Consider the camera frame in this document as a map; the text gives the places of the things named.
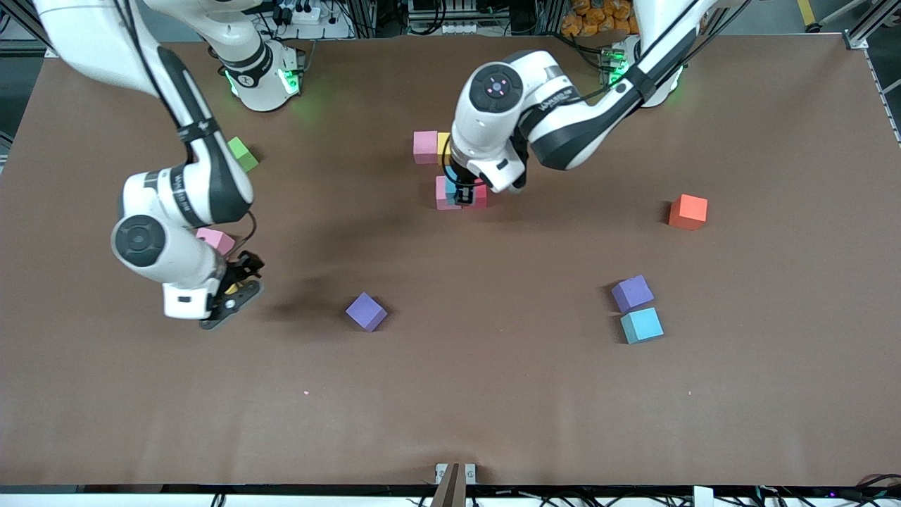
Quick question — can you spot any pink foam cube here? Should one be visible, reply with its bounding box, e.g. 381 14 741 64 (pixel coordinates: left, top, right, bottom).
435 175 462 211
412 130 439 165
196 227 236 256

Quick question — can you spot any purple foam cube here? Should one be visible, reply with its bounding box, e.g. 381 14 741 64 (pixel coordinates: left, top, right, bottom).
345 292 389 332
611 275 655 313

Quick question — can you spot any green foam cube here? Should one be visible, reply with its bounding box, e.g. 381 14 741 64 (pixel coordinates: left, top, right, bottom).
227 137 260 173

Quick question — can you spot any bag of orange items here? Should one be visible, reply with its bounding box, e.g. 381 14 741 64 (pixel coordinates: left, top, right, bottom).
561 0 641 37

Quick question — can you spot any orange foam cube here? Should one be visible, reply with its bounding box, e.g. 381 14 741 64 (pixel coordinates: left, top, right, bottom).
668 194 708 231

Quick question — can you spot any white power strip with plugs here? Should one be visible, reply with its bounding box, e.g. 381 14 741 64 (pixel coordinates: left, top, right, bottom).
270 0 332 27

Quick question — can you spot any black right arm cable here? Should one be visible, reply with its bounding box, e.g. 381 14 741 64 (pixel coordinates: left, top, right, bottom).
236 210 258 256

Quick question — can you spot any metal clamp bracket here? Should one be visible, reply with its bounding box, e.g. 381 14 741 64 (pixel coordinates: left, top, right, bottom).
434 462 477 507

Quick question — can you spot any aluminium frame profile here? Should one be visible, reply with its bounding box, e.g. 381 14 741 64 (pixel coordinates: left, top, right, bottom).
843 0 901 51
0 0 64 57

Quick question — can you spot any black cable bundle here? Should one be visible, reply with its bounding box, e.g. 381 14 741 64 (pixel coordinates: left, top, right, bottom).
753 473 901 507

